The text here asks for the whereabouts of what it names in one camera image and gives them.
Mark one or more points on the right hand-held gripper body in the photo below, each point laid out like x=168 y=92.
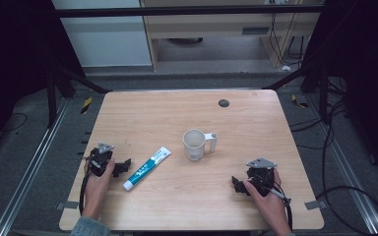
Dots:
x=261 y=177

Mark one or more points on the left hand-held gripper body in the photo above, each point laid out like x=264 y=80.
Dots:
x=99 y=158

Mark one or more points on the white and teal toothpaste tube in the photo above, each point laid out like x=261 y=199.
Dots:
x=147 y=168

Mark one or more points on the person's right hand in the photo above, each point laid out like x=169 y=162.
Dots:
x=267 y=203

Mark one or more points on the person's left hand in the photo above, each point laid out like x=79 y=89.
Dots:
x=97 y=190

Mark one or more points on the yellow and black tape strip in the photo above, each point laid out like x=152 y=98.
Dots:
x=299 y=101
x=86 y=105

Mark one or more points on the dark round table grommet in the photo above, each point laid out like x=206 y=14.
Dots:
x=223 y=103

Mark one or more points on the black metal stand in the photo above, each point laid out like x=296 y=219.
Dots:
x=323 y=91
x=51 y=95

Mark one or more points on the small white floor object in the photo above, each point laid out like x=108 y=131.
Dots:
x=285 y=68

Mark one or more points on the white cabinet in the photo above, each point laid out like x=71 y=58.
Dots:
x=105 y=39

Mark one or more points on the dark curtain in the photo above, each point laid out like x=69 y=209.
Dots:
x=367 y=78
x=13 y=65

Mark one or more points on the light wooden desk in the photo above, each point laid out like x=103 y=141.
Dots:
x=210 y=24

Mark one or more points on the grey metal table bracket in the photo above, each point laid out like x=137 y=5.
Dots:
x=315 y=205
x=67 y=205

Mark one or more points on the aluminium floor rail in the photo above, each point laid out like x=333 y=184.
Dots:
x=347 y=170
x=29 y=170

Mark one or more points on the black horizontal frame bar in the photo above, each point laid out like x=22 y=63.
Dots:
x=183 y=10

